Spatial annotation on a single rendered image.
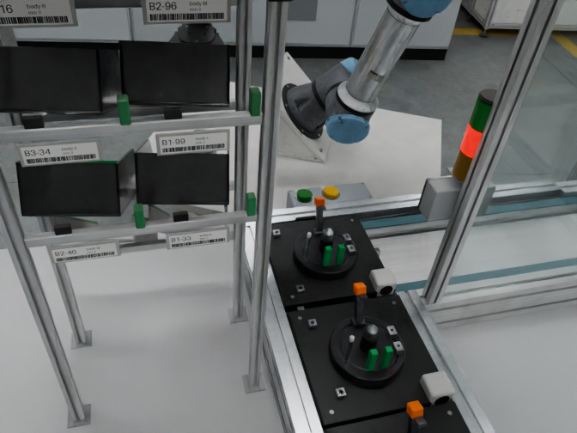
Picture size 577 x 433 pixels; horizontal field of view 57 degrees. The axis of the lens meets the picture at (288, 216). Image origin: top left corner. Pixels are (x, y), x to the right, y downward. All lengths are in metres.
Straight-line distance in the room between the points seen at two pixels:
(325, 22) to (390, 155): 2.55
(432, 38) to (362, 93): 3.10
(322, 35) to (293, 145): 2.64
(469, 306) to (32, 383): 0.90
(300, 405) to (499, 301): 0.52
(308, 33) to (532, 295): 3.19
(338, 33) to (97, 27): 1.73
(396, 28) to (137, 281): 0.82
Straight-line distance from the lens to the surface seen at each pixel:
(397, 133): 1.85
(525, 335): 1.34
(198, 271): 1.29
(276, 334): 1.05
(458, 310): 1.23
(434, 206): 1.00
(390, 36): 1.31
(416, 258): 1.31
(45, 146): 0.66
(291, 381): 1.00
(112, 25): 4.16
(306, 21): 4.15
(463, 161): 0.96
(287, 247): 1.19
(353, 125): 1.43
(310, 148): 1.62
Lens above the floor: 1.81
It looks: 41 degrees down
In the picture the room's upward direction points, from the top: 6 degrees clockwise
